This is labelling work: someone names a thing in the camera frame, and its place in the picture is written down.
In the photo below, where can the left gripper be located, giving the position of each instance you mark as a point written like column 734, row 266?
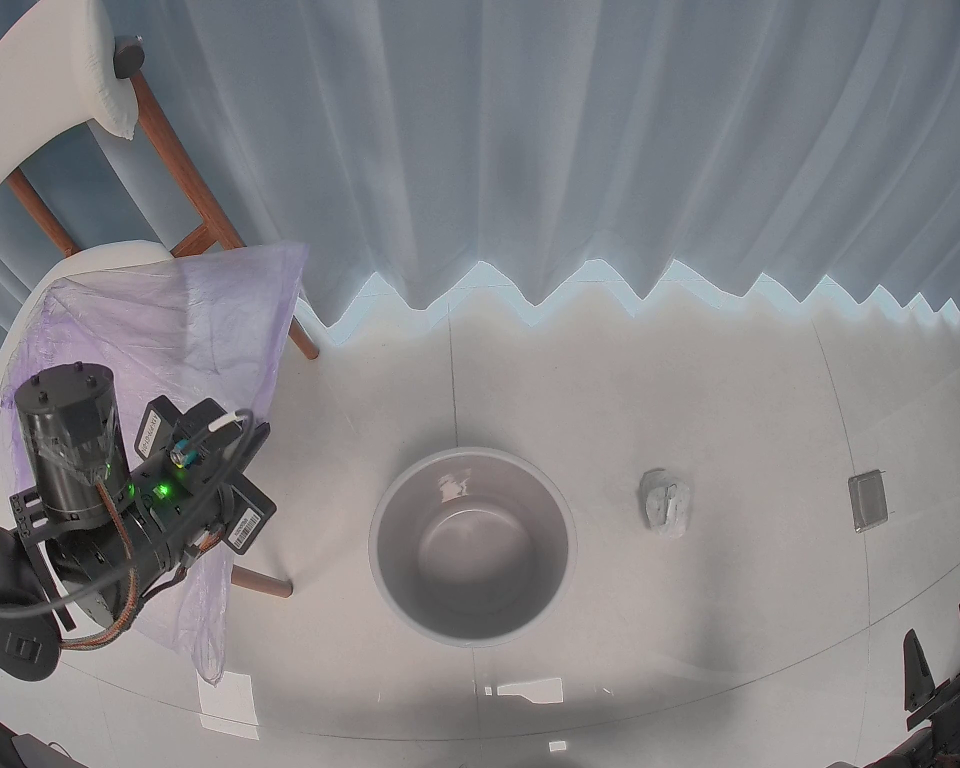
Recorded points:
column 150, row 499

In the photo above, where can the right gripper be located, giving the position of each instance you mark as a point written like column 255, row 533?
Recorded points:
column 945, row 709

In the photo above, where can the purple plastic bag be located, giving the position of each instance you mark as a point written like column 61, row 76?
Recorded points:
column 187, row 322

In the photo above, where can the white trash bin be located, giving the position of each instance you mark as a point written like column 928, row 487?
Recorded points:
column 472, row 555

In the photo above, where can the crumpled white paper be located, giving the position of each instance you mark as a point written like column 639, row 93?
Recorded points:
column 664, row 506

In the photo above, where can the pale blue curtain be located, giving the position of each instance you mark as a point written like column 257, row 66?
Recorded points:
column 525, row 150

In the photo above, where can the white cushioned wooden chair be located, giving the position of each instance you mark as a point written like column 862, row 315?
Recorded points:
column 45, row 90

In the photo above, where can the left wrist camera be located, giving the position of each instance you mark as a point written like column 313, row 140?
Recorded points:
column 210, row 435

